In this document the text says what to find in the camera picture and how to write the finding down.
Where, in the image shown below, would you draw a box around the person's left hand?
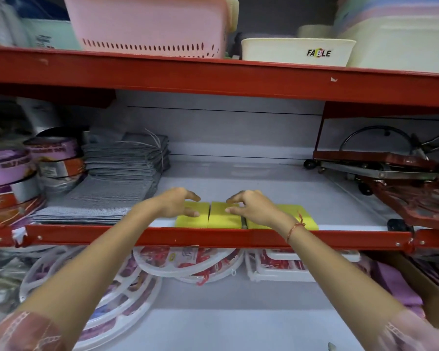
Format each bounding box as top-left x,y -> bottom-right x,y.
151,187 -> 202,219

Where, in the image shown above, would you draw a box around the person's right hand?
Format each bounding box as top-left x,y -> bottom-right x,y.
225,190 -> 292,231

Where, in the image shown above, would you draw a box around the yellow sponge packet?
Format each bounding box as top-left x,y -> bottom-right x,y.
208,201 -> 243,229
175,202 -> 210,228
247,204 -> 319,231

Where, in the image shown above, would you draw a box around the person's left forearm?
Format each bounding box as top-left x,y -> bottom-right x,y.
16,199 -> 169,342

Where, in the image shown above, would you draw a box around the person's right forearm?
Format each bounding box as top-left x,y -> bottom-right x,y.
278,218 -> 407,342

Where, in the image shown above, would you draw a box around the round white packaged clip hanger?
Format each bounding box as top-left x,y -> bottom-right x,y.
133,246 -> 246,286

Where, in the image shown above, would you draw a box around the white rectangular packaged clip hanger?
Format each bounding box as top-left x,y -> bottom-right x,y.
244,248 -> 361,283

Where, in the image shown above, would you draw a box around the tied bundle of grey cloths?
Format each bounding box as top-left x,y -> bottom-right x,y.
81,129 -> 171,180

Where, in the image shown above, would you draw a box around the flat pile of grey cloths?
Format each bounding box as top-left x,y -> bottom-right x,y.
31,175 -> 161,225

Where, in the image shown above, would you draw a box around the stack of round white hangers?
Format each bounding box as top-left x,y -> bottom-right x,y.
18,245 -> 163,351

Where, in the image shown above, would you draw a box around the red metal shelf rack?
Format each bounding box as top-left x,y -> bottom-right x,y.
0,45 -> 439,257

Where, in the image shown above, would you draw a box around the cream plastic tub with logo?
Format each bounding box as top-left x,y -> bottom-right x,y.
241,37 -> 357,68

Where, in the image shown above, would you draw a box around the purple folded cloths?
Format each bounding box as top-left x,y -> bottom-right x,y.
358,259 -> 426,319

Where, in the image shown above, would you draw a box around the white plastic cylinder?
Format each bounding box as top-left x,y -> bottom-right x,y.
16,98 -> 63,135

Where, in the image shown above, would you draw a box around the stack of round foil tins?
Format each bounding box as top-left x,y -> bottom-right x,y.
0,128 -> 88,228

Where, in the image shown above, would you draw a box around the pink perforated plastic basket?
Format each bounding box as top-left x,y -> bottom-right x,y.
62,0 -> 238,59

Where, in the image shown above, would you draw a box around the plain cream plastic tub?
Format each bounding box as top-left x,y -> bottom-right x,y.
297,25 -> 338,39

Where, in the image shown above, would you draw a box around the pale yellow plastic basket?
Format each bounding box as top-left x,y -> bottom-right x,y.
225,0 -> 240,33

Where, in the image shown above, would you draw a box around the plastic wrapped cloth bundles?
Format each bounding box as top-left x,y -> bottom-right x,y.
0,248 -> 34,327

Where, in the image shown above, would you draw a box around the pink patterned left sleeve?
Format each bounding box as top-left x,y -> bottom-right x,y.
0,311 -> 69,351

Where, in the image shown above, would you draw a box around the pink patterned sleeve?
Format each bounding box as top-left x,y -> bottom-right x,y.
373,309 -> 439,351
0,311 -> 69,351

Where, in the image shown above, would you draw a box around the brown cardboard box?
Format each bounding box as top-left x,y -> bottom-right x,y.
366,250 -> 439,329

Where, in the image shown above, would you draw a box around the pink patterned right sleeve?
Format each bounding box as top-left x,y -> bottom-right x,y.
373,309 -> 439,351

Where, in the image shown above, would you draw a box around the pale green plastic container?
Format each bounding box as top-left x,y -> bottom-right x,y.
20,18 -> 83,51

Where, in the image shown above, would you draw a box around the stack of pastel plastic tubs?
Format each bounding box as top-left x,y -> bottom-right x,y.
333,0 -> 439,74

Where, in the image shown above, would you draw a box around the clear plastic wrapped goods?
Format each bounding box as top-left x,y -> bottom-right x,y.
0,0 -> 27,48

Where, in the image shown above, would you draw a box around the red thread bracelet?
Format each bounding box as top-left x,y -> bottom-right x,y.
286,214 -> 306,244

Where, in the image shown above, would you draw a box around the red frame metal slicer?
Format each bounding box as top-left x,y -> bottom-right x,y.
304,150 -> 439,196

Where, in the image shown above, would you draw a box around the curved metal wire handle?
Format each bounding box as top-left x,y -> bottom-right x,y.
338,126 -> 427,158

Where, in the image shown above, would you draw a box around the red lattice frame slicer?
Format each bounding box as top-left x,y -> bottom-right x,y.
369,175 -> 439,234

